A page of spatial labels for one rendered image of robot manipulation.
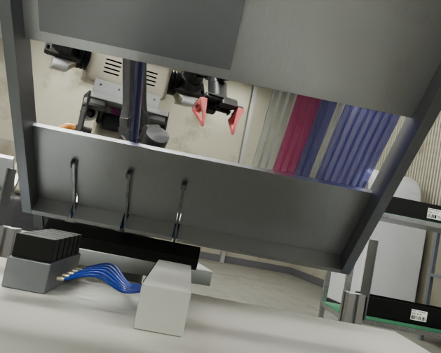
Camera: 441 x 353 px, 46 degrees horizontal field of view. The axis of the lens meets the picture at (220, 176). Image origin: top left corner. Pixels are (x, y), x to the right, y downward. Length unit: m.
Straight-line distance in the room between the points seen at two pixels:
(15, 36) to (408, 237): 5.33
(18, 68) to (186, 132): 7.95
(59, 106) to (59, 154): 7.69
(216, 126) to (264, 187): 7.95
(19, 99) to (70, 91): 7.83
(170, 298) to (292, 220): 0.59
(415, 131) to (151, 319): 0.56
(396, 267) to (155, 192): 4.95
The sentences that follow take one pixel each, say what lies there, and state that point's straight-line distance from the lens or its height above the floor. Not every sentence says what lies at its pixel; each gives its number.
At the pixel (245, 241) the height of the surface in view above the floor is 0.70.
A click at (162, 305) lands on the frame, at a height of 0.65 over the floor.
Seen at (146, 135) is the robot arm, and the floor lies 0.90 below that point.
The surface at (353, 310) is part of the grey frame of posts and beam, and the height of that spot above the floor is 0.60.
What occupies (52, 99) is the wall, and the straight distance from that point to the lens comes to 8.77.
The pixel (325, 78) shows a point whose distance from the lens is 0.88.
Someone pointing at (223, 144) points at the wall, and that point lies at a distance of 8.95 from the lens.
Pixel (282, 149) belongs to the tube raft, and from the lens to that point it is 0.97.
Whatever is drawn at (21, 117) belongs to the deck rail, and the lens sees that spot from 0.98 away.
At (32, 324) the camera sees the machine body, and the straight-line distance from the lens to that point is 0.50.
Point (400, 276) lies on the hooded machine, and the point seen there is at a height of 0.50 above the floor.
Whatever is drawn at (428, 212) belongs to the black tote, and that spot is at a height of 1.01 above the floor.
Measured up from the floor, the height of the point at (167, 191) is 0.77.
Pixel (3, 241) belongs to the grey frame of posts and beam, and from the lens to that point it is 1.16.
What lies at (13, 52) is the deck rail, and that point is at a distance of 0.91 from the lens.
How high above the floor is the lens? 0.74
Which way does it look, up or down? 4 degrees up
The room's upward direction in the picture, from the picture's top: 11 degrees clockwise
